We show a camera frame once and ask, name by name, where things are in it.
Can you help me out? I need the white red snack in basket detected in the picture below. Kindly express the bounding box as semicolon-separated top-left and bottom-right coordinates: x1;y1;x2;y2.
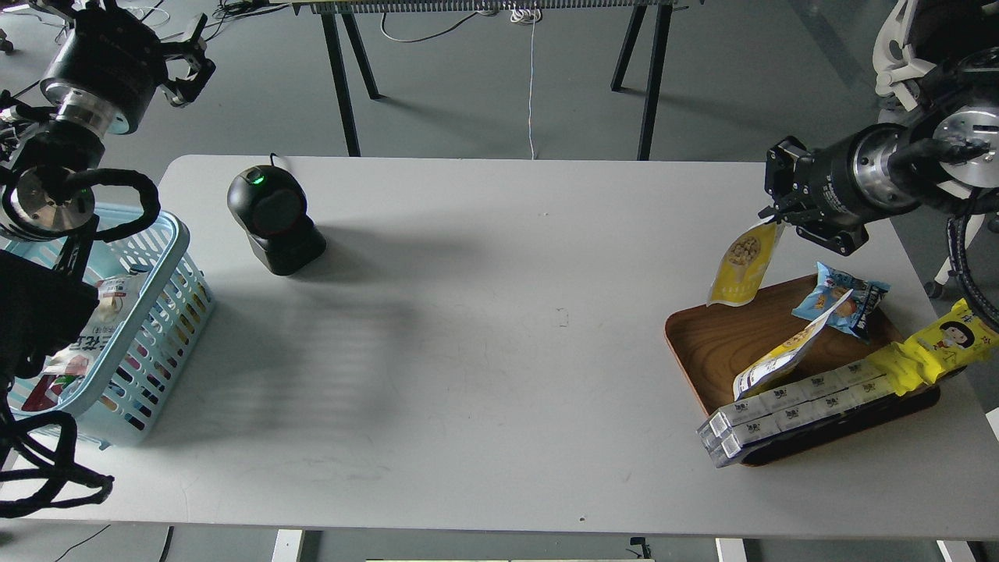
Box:
20;268;149;412

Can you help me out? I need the yellow cartoon snack bag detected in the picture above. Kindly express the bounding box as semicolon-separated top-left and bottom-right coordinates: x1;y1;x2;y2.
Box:
865;299;998;396

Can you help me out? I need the brown wooden tray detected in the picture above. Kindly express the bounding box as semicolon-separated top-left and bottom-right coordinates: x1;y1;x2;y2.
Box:
664;276;940;468

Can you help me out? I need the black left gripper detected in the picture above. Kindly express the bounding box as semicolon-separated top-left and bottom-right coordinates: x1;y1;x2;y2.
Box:
27;0;215;134

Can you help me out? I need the black metal table frame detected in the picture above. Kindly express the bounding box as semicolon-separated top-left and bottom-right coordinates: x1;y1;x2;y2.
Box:
286;1;699;162

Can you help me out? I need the light blue plastic basket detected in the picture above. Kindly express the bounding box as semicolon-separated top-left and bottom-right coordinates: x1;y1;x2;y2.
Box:
8;211;215;448

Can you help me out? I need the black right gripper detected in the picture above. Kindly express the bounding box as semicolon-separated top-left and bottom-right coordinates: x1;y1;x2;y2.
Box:
759;125;919;256

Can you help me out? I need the black barcode scanner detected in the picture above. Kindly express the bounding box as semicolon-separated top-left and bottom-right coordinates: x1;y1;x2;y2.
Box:
227;153;327;276

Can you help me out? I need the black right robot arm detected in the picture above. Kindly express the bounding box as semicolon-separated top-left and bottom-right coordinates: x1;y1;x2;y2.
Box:
759;47;998;329

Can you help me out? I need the blue snack packet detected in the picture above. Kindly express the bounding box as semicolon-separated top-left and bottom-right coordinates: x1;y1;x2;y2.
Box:
791;261;891;343

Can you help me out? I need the long clear cracker pack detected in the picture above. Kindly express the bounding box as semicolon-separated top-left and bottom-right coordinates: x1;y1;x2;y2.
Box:
697;359;895;468

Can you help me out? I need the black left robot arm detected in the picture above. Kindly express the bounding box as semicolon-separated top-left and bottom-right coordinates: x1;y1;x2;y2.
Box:
2;1;215;518

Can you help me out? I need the yellow white snack pouch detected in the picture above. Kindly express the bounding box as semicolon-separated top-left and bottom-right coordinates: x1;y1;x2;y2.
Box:
732;314;828;400

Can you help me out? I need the white hanging cable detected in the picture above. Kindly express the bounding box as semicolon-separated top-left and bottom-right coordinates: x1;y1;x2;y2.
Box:
510;8;542;161

